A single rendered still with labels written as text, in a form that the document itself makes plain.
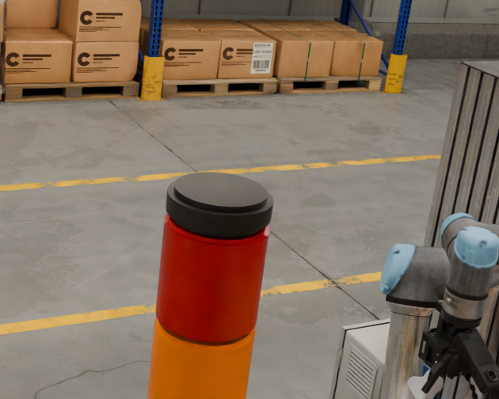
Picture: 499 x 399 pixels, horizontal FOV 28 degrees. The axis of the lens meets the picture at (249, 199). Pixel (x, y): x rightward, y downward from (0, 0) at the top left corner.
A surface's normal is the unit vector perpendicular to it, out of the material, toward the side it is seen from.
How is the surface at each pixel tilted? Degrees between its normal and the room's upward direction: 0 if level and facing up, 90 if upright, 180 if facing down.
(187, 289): 90
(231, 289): 90
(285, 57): 91
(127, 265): 0
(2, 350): 0
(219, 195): 0
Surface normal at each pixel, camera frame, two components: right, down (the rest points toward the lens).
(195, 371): -0.14, 0.35
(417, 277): 0.01, 0.01
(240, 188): 0.12, -0.92
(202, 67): 0.47, 0.40
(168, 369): -0.62, 0.22
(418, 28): 0.39, -0.50
